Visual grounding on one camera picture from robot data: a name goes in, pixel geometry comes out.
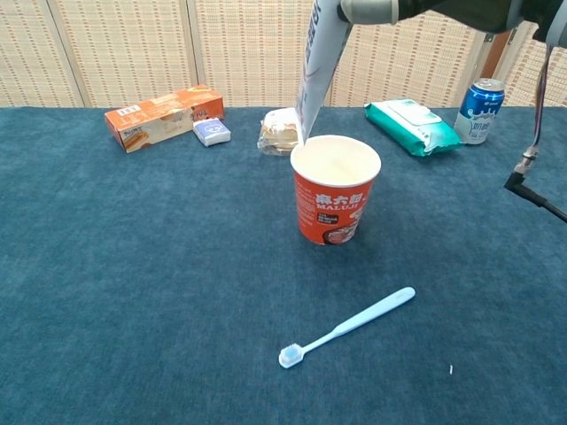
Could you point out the blue table cloth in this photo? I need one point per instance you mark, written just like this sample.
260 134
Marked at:
133 265

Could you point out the white toothpaste tube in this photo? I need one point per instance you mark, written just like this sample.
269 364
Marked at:
319 57

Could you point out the bread in clear bag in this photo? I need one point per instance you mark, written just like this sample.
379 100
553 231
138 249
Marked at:
277 133

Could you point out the small blue tissue pack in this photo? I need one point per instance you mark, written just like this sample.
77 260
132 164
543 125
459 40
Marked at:
212 131

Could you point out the green wet wipes pack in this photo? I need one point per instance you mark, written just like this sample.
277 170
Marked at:
416 128

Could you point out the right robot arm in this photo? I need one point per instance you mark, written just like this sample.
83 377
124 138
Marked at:
556 26

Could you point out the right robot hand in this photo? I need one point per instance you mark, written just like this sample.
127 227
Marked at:
443 9

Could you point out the blue white drink can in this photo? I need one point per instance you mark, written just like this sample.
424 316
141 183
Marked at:
480 110

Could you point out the red paper cup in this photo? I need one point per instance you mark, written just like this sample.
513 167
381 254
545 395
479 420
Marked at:
332 208

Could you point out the orange biscuit box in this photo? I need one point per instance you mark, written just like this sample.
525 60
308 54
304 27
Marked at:
155 119

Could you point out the light blue toothbrush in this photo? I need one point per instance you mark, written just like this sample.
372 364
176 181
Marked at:
354 325

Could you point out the woven bamboo folding screen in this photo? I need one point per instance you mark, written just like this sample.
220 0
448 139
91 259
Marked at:
133 48
522 75

